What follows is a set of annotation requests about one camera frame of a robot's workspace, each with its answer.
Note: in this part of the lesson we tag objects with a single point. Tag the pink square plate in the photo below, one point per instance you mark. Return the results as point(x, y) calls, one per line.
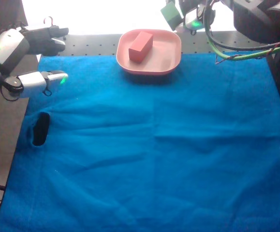
point(164, 60)

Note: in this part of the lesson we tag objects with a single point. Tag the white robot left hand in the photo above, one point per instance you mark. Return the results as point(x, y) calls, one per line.
point(6, 48)

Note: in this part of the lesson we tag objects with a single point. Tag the red rectangular block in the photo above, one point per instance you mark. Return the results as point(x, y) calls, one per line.
point(139, 48)

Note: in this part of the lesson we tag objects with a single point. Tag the green rectangular block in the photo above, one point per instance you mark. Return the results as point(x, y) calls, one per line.
point(171, 14)

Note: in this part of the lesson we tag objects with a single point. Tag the blue cloth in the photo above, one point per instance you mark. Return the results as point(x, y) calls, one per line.
point(139, 174)

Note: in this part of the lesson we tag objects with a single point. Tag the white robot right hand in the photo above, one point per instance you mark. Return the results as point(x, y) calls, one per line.
point(193, 23)

